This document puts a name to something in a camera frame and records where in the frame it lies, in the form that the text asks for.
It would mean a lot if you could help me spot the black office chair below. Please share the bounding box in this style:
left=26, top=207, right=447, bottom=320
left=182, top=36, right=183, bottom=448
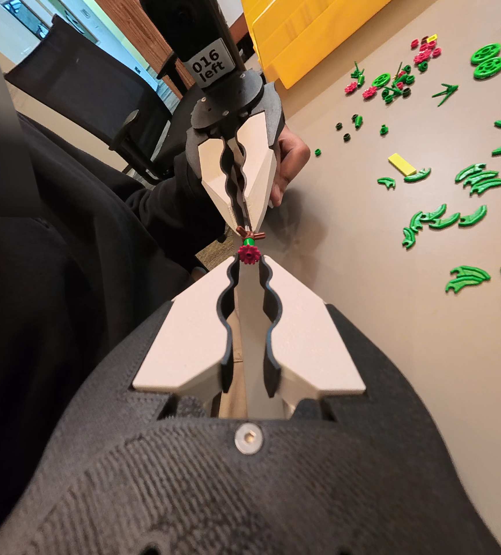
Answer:
left=3, top=15, right=199, bottom=185

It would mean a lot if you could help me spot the scatter of green toy leaves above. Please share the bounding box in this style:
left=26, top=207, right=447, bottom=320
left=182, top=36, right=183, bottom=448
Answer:
left=376, top=112, right=501, bottom=317

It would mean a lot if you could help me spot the long yellow toy tile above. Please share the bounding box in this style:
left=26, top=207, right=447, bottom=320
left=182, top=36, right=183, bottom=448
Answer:
left=388, top=153, right=418, bottom=176

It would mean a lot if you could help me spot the yellow plastic bin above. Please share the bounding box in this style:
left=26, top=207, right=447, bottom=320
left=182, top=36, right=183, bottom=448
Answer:
left=241, top=0, right=394, bottom=89

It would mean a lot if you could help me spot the person's left hand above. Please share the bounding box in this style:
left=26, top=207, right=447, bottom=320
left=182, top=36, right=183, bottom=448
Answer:
left=270, top=128, right=312, bottom=209

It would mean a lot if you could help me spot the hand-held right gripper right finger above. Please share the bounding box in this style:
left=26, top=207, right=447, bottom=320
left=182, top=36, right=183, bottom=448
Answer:
left=259, top=255, right=367, bottom=419

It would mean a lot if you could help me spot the thin green toy stem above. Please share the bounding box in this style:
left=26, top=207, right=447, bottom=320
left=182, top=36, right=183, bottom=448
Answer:
left=432, top=83, right=459, bottom=108

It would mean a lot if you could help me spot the wooden post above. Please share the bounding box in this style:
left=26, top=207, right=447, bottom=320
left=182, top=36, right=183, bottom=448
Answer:
left=94, top=0, right=197, bottom=98

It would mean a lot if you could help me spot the brown toy branch piece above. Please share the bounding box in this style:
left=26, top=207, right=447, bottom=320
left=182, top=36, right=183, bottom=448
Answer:
left=235, top=225, right=266, bottom=243

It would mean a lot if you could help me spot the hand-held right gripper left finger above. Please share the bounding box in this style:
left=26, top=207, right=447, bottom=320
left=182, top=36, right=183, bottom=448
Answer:
left=132, top=255, right=239, bottom=417

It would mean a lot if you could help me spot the person's black jacket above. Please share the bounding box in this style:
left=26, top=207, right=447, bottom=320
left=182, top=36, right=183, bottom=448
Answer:
left=0, top=113, right=199, bottom=555

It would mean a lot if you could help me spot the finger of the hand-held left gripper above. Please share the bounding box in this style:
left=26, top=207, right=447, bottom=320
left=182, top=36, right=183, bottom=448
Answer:
left=232, top=112, right=278, bottom=232
left=197, top=136, right=253, bottom=235

